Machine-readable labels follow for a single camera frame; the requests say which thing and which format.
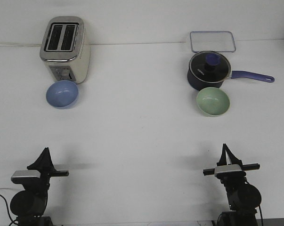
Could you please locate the silver two-slot toaster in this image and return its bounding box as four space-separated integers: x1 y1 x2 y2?
40 16 91 84

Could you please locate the clear container lid blue rim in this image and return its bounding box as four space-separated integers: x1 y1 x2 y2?
190 31 236 53

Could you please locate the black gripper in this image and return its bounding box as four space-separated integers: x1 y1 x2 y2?
26 147 69 188
203 144 260 184

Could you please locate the dark blue saucepan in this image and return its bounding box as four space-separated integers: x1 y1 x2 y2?
187 71 275 91

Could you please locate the glass pot lid blue knob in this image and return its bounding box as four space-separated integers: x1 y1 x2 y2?
189 51 231 83

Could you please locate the blue bowl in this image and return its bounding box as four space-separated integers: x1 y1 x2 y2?
46 80 79 109

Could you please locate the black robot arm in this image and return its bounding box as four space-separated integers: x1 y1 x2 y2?
203 144 262 226
10 147 69 226

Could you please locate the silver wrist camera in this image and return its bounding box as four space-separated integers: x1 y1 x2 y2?
11 169 41 185
214 164 242 178

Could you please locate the green bowl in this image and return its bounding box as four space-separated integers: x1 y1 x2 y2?
196 87 230 117

